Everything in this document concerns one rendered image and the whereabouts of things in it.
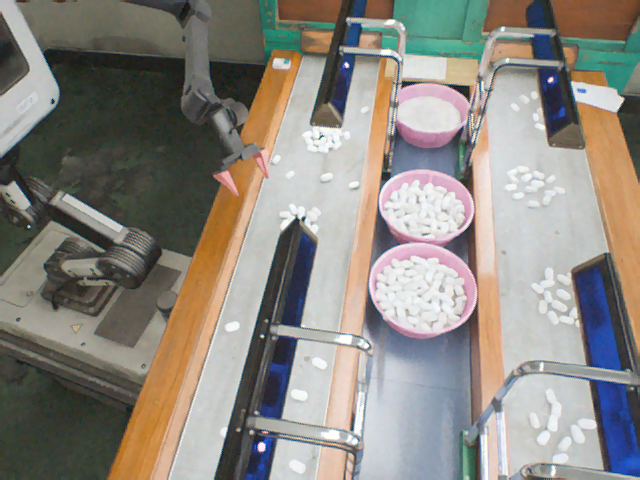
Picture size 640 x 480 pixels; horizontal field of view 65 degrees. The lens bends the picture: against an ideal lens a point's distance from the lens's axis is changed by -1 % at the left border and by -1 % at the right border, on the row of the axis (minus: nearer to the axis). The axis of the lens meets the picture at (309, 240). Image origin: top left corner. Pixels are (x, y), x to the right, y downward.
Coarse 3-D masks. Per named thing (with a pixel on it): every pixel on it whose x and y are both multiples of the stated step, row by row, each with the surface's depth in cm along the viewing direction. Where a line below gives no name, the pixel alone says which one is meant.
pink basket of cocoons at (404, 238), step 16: (400, 176) 150; (416, 176) 151; (432, 176) 151; (448, 176) 148; (384, 192) 147; (464, 192) 145; (384, 208) 147; (464, 208) 145; (464, 224) 141; (400, 240) 143; (416, 240) 137; (432, 240) 134; (448, 240) 139
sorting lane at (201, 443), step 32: (320, 64) 191; (352, 96) 178; (288, 128) 169; (352, 128) 168; (288, 160) 159; (320, 160) 159; (352, 160) 158; (288, 192) 151; (320, 192) 150; (352, 192) 150; (256, 224) 143; (320, 224) 143; (352, 224) 142; (256, 256) 136; (320, 256) 136; (256, 288) 130; (320, 288) 129; (224, 320) 125; (320, 320) 124; (224, 352) 119; (320, 352) 118; (224, 384) 114; (320, 384) 114; (192, 416) 110; (224, 416) 110; (288, 416) 109; (320, 416) 109; (192, 448) 106; (288, 448) 105; (320, 448) 105
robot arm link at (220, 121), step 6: (222, 108) 126; (228, 108) 126; (210, 114) 122; (216, 114) 121; (222, 114) 122; (228, 114) 126; (210, 120) 122; (216, 120) 121; (222, 120) 122; (228, 120) 123; (210, 126) 123; (216, 126) 122; (222, 126) 122; (228, 126) 123; (216, 132) 123; (222, 132) 122; (228, 132) 124
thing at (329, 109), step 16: (352, 0) 146; (352, 16) 143; (336, 32) 142; (352, 32) 141; (336, 48) 131; (336, 64) 126; (352, 64) 135; (320, 80) 132; (336, 80) 124; (320, 96) 123; (336, 96) 122; (320, 112) 119; (336, 112) 119; (336, 128) 122
